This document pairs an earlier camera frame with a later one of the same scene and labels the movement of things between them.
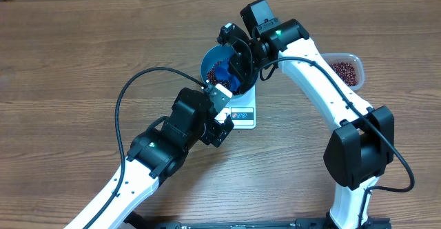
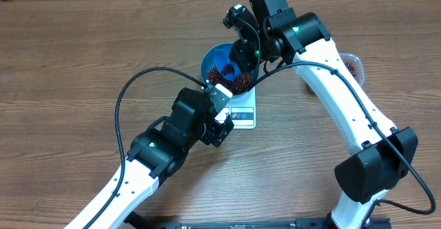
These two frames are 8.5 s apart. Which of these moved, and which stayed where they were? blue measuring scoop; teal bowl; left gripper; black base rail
Moved: blue measuring scoop
Stayed: black base rail; left gripper; teal bowl
